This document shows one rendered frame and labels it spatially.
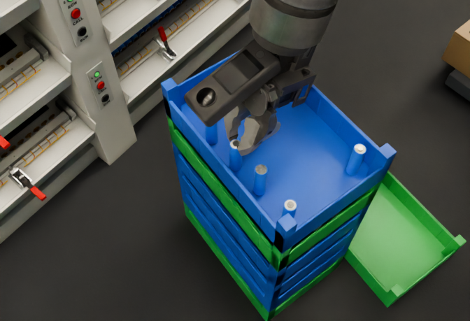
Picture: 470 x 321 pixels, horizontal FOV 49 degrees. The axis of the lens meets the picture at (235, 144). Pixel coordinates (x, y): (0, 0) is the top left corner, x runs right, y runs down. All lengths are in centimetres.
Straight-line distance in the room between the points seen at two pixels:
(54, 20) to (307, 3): 50
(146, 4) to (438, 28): 89
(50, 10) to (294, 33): 47
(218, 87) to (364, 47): 97
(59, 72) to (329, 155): 52
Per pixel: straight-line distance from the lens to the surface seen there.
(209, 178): 84
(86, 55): 102
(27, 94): 101
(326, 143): 83
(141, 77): 123
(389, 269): 120
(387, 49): 154
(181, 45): 128
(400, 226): 124
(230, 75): 61
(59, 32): 95
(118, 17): 108
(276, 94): 64
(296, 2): 55
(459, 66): 146
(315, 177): 79
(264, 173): 71
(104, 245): 121
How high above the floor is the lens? 109
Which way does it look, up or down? 58 degrees down
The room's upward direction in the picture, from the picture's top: straight up
